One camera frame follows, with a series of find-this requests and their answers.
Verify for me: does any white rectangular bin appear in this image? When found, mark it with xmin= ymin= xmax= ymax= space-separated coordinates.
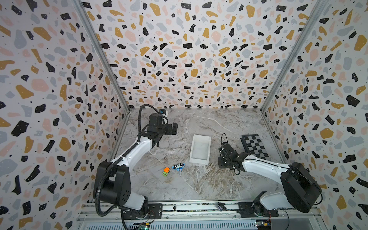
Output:
xmin=189 ymin=134 xmax=211 ymax=165

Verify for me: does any orange green toy block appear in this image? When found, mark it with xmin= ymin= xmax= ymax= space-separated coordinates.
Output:
xmin=162 ymin=167 xmax=170 ymax=177

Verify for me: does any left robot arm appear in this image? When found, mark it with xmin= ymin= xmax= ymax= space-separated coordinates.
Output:
xmin=93 ymin=109 xmax=178 ymax=219

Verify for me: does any left black corrugated cable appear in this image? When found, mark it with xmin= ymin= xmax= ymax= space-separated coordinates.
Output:
xmin=94 ymin=104 xmax=160 ymax=217

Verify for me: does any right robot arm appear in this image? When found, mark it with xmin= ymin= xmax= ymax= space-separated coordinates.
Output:
xmin=218 ymin=142 xmax=323 ymax=217

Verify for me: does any black white checkerboard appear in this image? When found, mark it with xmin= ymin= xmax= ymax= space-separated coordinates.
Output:
xmin=241 ymin=134 xmax=271 ymax=161

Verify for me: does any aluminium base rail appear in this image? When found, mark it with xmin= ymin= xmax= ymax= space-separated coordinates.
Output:
xmin=76 ymin=199 xmax=327 ymax=230

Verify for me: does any blue toy vehicle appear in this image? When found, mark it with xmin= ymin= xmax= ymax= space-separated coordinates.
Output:
xmin=172 ymin=163 xmax=185 ymax=172

